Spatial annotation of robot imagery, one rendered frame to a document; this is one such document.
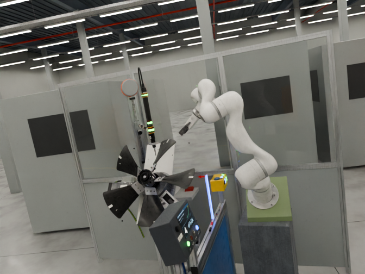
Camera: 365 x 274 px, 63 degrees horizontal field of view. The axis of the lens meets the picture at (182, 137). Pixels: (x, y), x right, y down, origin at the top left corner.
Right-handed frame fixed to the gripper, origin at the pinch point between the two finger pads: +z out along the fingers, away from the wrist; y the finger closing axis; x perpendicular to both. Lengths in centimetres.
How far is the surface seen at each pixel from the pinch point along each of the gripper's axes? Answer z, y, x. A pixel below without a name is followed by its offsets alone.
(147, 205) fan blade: 54, -10, -15
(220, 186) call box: 19, 24, -47
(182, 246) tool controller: 18, -78, -39
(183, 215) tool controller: 13, -66, -32
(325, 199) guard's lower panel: -20, 69, -124
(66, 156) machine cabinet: 180, 162, 119
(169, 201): 46, 3, -24
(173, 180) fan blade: 30.4, -0.8, -16.7
